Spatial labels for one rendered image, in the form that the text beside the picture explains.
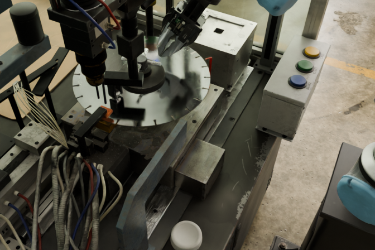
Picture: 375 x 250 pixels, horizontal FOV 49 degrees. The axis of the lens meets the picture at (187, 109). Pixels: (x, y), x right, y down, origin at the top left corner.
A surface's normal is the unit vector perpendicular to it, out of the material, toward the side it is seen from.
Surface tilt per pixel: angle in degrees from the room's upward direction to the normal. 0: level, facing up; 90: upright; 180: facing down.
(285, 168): 0
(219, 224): 0
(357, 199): 98
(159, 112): 0
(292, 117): 90
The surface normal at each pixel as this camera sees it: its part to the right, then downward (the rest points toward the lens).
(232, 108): 0.03, -0.70
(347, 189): -0.73, 0.56
